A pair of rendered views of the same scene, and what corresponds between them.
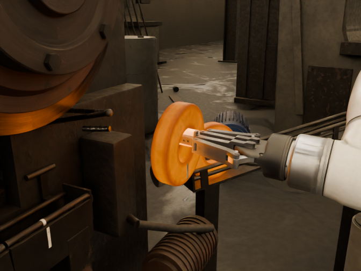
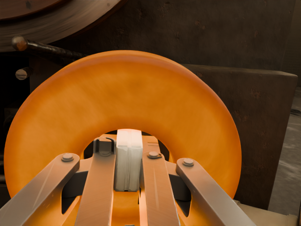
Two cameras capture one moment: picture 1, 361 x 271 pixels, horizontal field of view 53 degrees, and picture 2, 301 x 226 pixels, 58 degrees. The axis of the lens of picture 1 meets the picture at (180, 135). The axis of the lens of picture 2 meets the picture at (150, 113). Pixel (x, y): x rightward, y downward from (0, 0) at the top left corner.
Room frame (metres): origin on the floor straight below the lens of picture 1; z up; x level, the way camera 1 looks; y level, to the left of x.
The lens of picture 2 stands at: (0.56, -0.15, 0.92)
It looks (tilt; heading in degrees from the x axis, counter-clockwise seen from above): 16 degrees down; 57
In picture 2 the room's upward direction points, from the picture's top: 5 degrees clockwise
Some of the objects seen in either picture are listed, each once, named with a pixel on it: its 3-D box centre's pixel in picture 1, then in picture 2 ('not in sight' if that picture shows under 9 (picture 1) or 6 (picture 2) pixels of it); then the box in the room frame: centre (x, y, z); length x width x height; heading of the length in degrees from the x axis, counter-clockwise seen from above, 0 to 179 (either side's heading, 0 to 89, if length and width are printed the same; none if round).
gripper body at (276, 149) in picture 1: (262, 153); not in sight; (0.57, -0.14, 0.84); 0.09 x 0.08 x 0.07; 62
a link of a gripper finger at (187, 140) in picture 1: (187, 141); (90, 161); (0.62, -0.01, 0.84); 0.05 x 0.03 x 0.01; 62
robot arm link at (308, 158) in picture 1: (308, 163); not in sight; (0.54, -0.20, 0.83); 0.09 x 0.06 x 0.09; 152
